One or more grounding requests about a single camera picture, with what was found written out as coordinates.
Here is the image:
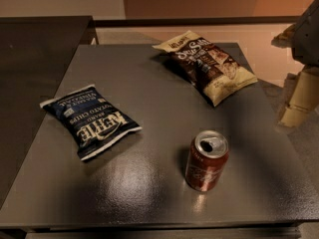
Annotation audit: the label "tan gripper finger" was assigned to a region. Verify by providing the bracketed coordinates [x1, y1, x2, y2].
[279, 67, 319, 127]
[271, 24, 295, 48]

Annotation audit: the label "brown sea salt chip bag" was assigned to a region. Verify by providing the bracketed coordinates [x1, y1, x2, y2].
[154, 31, 257, 107]

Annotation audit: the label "blue kettle chip bag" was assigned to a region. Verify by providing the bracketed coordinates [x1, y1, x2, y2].
[40, 85, 142, 161]

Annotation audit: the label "red soda can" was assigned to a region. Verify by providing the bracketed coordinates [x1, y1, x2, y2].
[185, 130, 229, 192]

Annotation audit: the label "dark side counter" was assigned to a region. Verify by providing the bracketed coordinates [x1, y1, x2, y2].
[0, 16, 98, 206]

